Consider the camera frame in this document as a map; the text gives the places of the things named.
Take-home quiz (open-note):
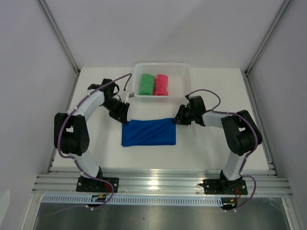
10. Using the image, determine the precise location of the white slotted cable duct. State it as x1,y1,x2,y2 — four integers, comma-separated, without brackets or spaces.
41,194,223,207

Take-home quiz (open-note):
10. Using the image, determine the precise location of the aluminium front rail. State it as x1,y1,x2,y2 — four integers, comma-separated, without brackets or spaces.
32,167,293,197

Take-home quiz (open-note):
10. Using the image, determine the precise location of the green microfiber towel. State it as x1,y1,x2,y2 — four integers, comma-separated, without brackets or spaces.
139,74,155,95

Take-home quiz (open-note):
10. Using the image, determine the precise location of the aluminium frame post right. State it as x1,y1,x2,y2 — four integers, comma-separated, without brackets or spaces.
244,0,294,78

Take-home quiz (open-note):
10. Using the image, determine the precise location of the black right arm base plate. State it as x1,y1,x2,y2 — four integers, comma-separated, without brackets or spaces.
199,177,248,195

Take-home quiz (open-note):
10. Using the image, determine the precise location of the blue microfiber towel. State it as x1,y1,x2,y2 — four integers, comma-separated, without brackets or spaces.
121,118,177,147

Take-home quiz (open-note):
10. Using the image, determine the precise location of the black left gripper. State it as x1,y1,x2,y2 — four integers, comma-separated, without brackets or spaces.
102,98,130,126

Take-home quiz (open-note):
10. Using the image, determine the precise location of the pink microfiber towel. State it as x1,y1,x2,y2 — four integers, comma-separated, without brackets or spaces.
153,74,168,96

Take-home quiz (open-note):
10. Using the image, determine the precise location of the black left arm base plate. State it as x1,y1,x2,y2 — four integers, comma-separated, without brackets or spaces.
76,176,119,193

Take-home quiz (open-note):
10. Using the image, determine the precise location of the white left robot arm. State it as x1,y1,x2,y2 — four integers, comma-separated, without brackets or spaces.
54,74,132,192

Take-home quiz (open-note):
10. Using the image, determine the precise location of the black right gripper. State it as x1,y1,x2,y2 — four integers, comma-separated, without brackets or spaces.
172,104,196,126

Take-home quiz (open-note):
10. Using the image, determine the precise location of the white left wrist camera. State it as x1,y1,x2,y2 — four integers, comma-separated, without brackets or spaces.
119,91,134,103

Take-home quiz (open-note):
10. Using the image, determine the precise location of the aluminium frame post left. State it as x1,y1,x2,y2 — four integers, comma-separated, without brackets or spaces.
36,0,81,76

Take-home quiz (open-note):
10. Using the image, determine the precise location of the aluminium frame post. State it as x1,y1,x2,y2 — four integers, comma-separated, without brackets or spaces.
244,0,294,78
36,0,81,76

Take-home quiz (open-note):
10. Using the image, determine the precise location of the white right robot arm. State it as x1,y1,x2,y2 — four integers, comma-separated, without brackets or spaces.
173,95,262,194

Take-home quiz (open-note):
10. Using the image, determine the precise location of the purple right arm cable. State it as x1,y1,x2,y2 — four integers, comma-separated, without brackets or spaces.
185,89,262,214

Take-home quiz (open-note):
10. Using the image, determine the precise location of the white plastic basket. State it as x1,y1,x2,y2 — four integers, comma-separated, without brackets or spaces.
131,63,192,102

